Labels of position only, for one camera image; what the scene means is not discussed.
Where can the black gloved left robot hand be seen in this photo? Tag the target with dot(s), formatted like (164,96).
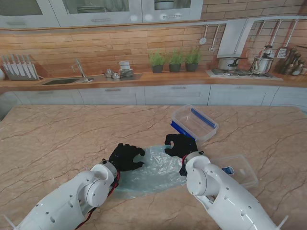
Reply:
(124,158)

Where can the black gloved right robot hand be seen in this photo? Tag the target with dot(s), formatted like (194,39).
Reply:
(183,146)

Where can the clear plastic crate blue clips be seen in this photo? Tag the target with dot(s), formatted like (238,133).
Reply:
(178,127)

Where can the clear plastic bag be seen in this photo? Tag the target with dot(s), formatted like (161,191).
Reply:
(158,172)

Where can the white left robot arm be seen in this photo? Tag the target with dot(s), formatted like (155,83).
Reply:
(67,203)

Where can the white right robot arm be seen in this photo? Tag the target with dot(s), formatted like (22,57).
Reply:
(227,196)

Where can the clear plastic crate lid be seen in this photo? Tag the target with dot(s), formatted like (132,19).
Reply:
(242,167)

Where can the printed kitchen backdrop banner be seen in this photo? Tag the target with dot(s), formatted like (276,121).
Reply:
(96,45)

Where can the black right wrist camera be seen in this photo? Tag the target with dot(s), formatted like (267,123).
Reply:
(183,170)

